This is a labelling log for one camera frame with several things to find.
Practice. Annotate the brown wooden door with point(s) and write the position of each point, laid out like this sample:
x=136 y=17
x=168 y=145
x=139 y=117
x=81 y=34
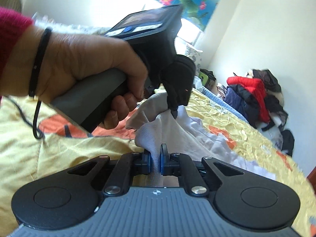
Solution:
x=312 y=179

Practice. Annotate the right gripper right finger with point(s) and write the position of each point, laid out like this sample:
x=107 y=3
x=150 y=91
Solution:
x=240 y=197

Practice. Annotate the red sleeved left forearm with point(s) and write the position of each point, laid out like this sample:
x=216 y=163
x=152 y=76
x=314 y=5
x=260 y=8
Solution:
x=19 y=43

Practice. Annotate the person's left hand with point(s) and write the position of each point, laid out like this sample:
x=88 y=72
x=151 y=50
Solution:
x=72 y=57

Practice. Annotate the pile of red and navy jackets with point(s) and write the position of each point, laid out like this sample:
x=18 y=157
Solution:
x=257 y=97

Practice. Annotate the light lavender long-sleeve shirt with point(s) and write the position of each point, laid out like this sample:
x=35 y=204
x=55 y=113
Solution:
x=154 y=125

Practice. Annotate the black bag by wall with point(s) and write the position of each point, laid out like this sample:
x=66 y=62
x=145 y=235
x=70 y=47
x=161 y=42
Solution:
x=288 y=142

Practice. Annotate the green plastic chair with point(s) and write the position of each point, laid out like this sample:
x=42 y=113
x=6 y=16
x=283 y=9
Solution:
x=204 y=77

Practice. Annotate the yellow carrot-print bed quilt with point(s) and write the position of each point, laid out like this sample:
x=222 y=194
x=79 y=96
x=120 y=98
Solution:
x=25 y=159

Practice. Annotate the window with grey frame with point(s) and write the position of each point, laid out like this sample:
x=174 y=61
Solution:
x=132 y=16

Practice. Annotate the blue knitted blanket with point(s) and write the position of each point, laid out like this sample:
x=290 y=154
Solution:
x=221 y=103

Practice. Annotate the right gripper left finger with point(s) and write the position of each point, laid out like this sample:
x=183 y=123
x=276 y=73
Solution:
x=69 y=197

